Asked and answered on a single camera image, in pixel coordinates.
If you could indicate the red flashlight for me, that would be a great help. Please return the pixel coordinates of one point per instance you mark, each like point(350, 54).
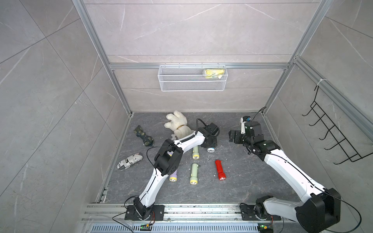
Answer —
point(221, 174)

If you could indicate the white plush bear toy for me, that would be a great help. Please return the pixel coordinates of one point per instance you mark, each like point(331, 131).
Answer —
point(178, 124)

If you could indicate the white wire wall basket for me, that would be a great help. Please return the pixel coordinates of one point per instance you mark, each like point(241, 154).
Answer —
point(189, 78)

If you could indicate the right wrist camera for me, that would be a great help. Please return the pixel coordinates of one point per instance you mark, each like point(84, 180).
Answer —
point(244, 120)

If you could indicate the yellow sponge in basket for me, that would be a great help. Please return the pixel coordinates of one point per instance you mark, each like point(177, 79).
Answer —
point(214, 73)

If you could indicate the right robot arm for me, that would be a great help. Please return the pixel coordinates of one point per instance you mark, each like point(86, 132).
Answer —
point(319, 208)

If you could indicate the white patterned toy car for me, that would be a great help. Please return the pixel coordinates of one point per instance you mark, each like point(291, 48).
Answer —
point(129, 161)

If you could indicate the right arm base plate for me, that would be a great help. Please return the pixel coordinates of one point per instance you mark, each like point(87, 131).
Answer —
point(256, 212)

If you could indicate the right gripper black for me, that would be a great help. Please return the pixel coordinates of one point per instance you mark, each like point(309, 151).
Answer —
point(237, 135)

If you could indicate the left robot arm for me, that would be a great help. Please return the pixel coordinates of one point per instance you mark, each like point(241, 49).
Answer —
point(167, 161)

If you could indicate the green flashlight near row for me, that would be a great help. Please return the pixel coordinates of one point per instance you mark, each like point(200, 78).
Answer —
point(194, 174)

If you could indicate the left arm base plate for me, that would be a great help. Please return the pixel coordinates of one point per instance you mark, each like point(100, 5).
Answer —
point(155, 212)

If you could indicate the green flashlight row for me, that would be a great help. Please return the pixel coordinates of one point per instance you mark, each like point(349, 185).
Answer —
point(194, 174)
point(195, 153)

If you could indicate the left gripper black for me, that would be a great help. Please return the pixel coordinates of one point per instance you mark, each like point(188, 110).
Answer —
point(214, 144)

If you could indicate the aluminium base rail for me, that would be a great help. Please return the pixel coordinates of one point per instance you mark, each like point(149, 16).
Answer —
point(182, 218)

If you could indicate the black wire hook rack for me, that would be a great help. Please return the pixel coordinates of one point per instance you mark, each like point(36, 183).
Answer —
point(334, 132)

